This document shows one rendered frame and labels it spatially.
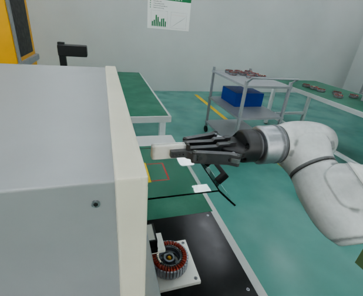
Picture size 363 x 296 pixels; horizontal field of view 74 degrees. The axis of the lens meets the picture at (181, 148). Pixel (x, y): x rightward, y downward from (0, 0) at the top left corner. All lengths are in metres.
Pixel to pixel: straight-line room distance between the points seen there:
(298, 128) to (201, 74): 5.51
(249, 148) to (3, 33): 3.59
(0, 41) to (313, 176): 3.73
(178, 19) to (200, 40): 0.65
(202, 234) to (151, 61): 5.04
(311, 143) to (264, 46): 6.16
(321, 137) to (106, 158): 0.51
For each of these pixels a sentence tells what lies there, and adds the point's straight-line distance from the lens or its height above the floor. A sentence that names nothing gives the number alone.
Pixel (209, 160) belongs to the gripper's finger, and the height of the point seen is 1.18.
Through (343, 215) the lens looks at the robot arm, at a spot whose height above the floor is 1.13.
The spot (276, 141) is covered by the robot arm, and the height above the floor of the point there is 1.21.
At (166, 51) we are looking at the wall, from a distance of 5.73.
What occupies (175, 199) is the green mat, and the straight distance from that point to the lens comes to 1.05.
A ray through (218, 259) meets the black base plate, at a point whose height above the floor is 0.77.
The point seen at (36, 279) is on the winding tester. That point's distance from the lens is 0.23.
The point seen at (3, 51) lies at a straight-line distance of 3.90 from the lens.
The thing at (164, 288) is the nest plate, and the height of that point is 0.78.
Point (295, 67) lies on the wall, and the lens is 7.40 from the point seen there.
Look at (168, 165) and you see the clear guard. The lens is 0.67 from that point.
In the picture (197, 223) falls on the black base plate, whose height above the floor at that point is 0.77.
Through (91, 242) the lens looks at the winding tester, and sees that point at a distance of 0.20.
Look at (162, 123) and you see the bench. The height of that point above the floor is 0.68.
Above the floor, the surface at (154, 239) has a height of 0.92.
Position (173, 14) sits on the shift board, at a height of 1.58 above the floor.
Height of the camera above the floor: 1.41
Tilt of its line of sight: 27 degrees down
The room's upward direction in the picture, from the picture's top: 5 degrees clockwise
